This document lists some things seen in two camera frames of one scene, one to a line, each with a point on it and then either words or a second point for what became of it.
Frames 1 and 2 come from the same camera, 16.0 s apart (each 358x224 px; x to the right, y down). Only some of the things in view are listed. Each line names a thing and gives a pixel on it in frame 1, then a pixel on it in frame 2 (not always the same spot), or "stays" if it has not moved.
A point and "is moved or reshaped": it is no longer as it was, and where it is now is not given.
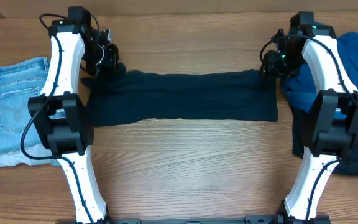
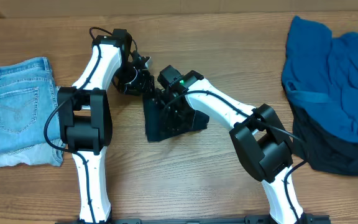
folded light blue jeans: x=7 y=110 stays
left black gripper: x=112 y=66 to x=142 y=73
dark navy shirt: x=130 y=95 is moved or reshaped
